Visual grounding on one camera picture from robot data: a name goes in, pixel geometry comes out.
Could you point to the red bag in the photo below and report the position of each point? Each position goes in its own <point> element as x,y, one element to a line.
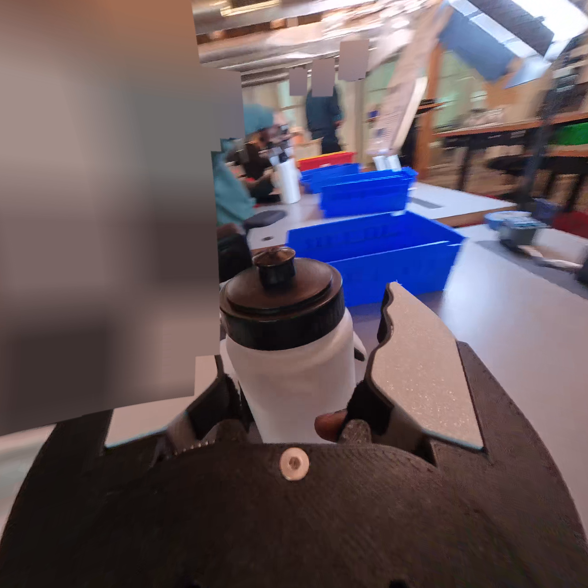
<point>572,224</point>

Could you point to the red plastic bin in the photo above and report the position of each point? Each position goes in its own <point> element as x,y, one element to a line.
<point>326,160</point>

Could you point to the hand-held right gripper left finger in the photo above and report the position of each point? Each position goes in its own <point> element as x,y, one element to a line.
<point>147,420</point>

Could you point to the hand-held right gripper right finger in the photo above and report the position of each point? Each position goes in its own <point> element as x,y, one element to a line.
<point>422,376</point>

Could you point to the green plastic bin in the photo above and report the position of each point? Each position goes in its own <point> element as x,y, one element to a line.
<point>569,133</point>

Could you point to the black light stand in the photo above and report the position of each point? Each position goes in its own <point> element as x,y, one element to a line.
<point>546,138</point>

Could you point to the wooden office desk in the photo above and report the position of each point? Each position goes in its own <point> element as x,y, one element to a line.
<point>505,126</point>

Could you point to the black bottle lid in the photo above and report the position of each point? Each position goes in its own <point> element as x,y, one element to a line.
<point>285,312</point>

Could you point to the LED light panel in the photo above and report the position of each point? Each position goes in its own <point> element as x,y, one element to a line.
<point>477,46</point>

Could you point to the blue plastic bin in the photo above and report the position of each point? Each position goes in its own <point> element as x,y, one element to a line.
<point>326,177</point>
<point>367,197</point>
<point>390,275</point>

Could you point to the white document stand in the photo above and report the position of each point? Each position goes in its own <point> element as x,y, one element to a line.
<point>386,162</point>

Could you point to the white plastic bottle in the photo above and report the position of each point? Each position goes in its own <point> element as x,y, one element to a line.
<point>288,183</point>
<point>294,390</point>

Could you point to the blue tape roll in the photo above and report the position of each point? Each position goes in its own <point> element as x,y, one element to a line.
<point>494,221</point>

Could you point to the grey charger case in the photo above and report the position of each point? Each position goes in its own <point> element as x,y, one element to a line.
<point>521,234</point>

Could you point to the wooden instruction board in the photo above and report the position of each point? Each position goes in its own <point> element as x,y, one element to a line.
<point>399,105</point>

